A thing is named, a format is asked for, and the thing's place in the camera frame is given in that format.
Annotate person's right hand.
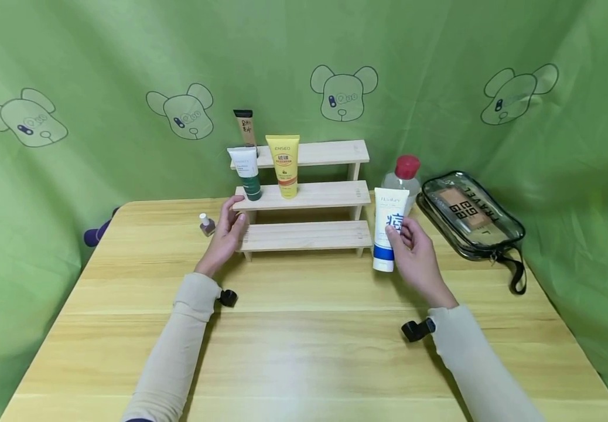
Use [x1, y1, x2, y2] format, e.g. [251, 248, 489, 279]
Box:
[385, 217, 459, 309]

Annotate person's left hand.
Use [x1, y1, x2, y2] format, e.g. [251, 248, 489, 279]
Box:
[194, 196, 250, 277]

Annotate white tube with blue cap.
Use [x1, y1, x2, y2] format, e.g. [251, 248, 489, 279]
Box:
[372, 187, 411, 274]

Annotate white tube with green cap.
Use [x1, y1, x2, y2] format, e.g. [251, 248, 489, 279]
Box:
[226, 147, 263, 202]

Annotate transparent toiletry bag black trim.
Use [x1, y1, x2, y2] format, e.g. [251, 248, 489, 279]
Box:
[416, 171, 528, 296]

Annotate clear bottle with red cap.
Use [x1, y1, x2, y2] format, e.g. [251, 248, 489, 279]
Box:
[380, 154, 422, 217]

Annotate yellow tube with orange label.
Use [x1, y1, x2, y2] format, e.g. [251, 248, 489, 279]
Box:
[265, 134, 301, 200]

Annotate wooden three-tier shelf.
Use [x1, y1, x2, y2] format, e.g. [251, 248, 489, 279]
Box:
[230, 139, 374, 262]

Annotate beige tube with black cap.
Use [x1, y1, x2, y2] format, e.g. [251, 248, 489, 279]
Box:
[233, 109, 258, 151]

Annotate purple object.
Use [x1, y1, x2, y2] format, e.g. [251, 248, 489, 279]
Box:
[83, 206, 121, 249]

